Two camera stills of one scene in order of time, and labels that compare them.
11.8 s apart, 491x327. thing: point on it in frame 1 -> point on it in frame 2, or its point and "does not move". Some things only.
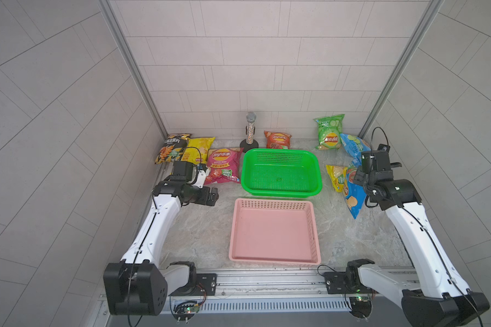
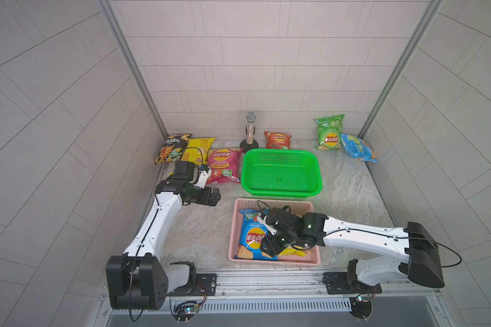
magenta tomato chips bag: [224, 165] does not move
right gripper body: [359, 178] -> [279, 241]
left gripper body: [199, 195] does not move
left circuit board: [185, 310] does not move
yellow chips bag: [338, 176] -> [299, 252]
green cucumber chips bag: [329, 129] does not move
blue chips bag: [356, 193] -> [252, 234]
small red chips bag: [277, 140] does not move
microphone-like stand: [249, 143] does not move
